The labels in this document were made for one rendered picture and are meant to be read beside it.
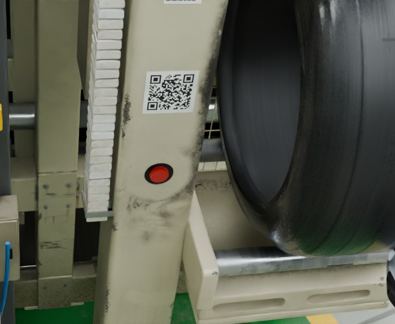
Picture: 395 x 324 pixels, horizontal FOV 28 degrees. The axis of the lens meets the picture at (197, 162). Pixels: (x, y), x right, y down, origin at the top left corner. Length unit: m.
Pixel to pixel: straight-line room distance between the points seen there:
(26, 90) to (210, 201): 0.69
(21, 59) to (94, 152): 0.84
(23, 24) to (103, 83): 0.84
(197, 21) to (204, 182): 0.60
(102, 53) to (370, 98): 0.36
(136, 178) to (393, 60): 0.44
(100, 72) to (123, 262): 0.40
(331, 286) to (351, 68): 0.50
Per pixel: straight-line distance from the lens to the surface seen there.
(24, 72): 2.05
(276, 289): 1.39
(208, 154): 1.53
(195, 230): 1.33
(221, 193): 1.61
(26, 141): 2.22
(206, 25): 1.09
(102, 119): 1.17
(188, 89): 1.15
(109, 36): 1.09
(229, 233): 1.54
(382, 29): 1.05
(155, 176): 1.25
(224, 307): 1.41
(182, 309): 2.43
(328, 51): 1.05
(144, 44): 1.09
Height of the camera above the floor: 1.91
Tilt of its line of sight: 41 degrees down
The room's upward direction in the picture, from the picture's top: 10 degrees clockwise
